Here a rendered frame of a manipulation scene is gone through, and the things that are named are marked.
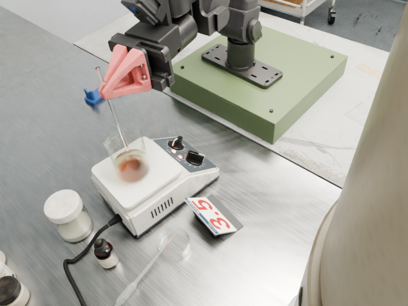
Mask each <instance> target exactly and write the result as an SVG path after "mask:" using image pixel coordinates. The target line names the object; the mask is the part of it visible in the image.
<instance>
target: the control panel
mask: <svg viewBox="0 0 408 306"><path fill-rule="evenodd" d="M175 138H176V137H173V138H162V139H156V140H153V141H154V142H155V143H156V144H158V145H159V146H160V147H161V148H162V149H163V150H164V151H165V152H167V153H168V154H169V155H170V156H171V157H172V158H173V159H175V160H176V161H177V162H178V163H180V164H181V165H182V166H183V167H184V168H185V169H186V170H187V171H189V172H190V173H192V172H198V171H203V170H207V169H212V168H216V167H217V166H216V165H214V164H213V163H211V162H210V161H209V160H208V159H207V158H204V161H203V162H202V165H200V166H195V165H192V164H190V163H188V162H187V161H186V156H187V154H188V151H189V150H190V151H194V152H198V151H196V150H195V149H194V148H193V147H192V146H190V145H189V144H188V143H187V142H186V141H184V140H183V139H182V142H181V144H182V145H183V146H184V148H183V149H182V150H175V149H173V148H170V147H169V146H168V142H169V141H171V140H173V139H175ZM172 150H175V151H176V152H172ZM198 153H199V152H198ZM179 155H181V156H182V158H180V157H179Z"/></svg>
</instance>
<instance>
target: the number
mask: <svg viewBox="0 0 408 306"><path fill-rule="evenodd" d="M189 201H190V202H191V203H192V204H193V205H194V206H195V207H196V208H197V209H198V210H199V211H200V212H201V213H202V215H203V216H204V217H205V218H206V219H207V220H208V222H209V223H210V224H211V225H212V226H213V227H214V228H215V229H216V230H217V231H218V232H220V231H228V230H234V228H233V227H232V226H231V225H230V224H229V223H228V222H227V221H226V220H225V219H224V218H223V217H222V216H221V215H220V214H219V213H218V212H217V211H216V210H215V209H214V208H213V206H212V205H211V204H210V203H209V202H208V201H207V200H206V199H189Z"/></svg>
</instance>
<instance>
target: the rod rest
mask: <svg viewBox="0 0 408 306"><path fill-rule="evenodd" d="M98 89H99V88H97V89H95V90H94V91H92V90H91V91H88V89H87V88H84V91H85V94H86V97H85V98H84V99H85V102H88V103H90V104H92V105H96V104H97V103H98V102H99V101H101V100H102V99H103V98H101V97H100V94H99V93H98Z"/></svg>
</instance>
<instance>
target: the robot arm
mask: <svg viewBox="0 0 408 306"><path fill-rule="evenodd" d="M257 2H258V0H121V3H122V4H123V5H124V6H125V7H126V8H127V9H128V10H129V11H130V12H132V13H133V14H134V16H135V17H136V18H137V19H138V20H139V22H138V23H136V24H135V25H134V26H132V27H131V28H130V29H129V30H127V31H126V32H125V33H124V34H122V33H118V32H117V33H116V34H115V35H113V36H112V37H111V39H110V40H109V41H108V45H109V48H110V51H111V52H112V56H111V59H110V63H109V67H108V69H107V72H106V74H105V76H104V80H105V83H106V87H105V88H104V89H103V87H102V85H100V87H99V89H98V93H99V94H100V97H101V98H104V99H105V100H109V99H112V98H116V97H120V96H123V95H129V94H136V93H140V92H148V91H150V90H151V89H154V90H157V91H160V92H163V91H164V90H165V89H166V88H167V87H171V86H172V85H173V84H174V83H175V78H174V72H173V68H172V62H171V60H172V59H173V58H174V57H176V56H177V55H178V54H179V53H180V52H181V51H182V50H183V49H184V48H185V47H186V46H187V45H188V44H190V43H191V42H192V41H193V40H194V39H195V38H196V37H197V34H198V33H201V34H203V35H207V36H211V35H212V34H213V33H214V32H218V33H219V34H221V35H222V36H226V37H227V46H224V45H223V44H216V45H215V46H213V47H211V48H210V49H208V50H206V51H205V52H203V53H202V60H204V61H206V62H208V63H210V64H213V65H215V66H217V67H219V68H221V69H223V70H225V71H227V72H229V73H231V74H233V75H235V76H237V77H239V78H241V79H243V80H245V81H247V82H249V83H251V84H253V85H255V86H257V87H259V88H261V89H268V88H270V87H271V86H272V85H273V84H275V83H276V82H277V81H279V80H280V79H281V78H282V76H283V72H282V71H281V70H278V69H276V68H273V67H271V66H269V65H267V64H265V63H262V62H260V61H258V60H256V59H255V57H254V53H255V43H256V42H258V40H260V39H261V37H262V31H261V30H262V26H261V23H260V21H259V13H260V6H258V5H257Z"/></svg>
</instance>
